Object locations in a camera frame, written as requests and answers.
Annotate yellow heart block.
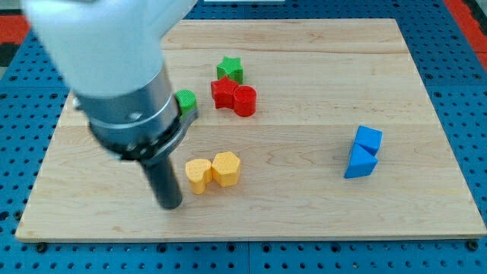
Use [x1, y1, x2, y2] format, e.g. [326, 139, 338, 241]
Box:
[185, 159, 213, 194]

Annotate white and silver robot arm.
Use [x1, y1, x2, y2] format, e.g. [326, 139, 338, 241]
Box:
[21, 0, 196, 160]

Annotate yellow hexagon block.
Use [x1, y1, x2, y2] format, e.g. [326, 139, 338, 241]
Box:
[212, 151, 241, 187]

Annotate red cylinder block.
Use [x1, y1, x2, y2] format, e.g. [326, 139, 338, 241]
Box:
[234, 85, 257, 117]

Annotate red star block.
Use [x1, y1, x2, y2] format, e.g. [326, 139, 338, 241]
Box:
[211, 76, 239, 109]

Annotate light wooden board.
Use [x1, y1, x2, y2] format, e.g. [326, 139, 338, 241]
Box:
[15, 18, 486, 243]

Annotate green cylinder block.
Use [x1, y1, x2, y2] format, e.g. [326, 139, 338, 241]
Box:
[175, 89, 197, 119]

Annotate green star block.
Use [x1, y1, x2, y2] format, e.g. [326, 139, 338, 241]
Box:
[216, 56, 244, 84]

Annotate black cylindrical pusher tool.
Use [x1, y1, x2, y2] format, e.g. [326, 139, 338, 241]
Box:
[139, 157, 183, 209]

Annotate blue triangle block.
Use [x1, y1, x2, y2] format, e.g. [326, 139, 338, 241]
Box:
[344, 143, 378, 179]

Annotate blue cube block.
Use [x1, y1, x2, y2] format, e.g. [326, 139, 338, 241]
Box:
[354, 126, 383, 156]

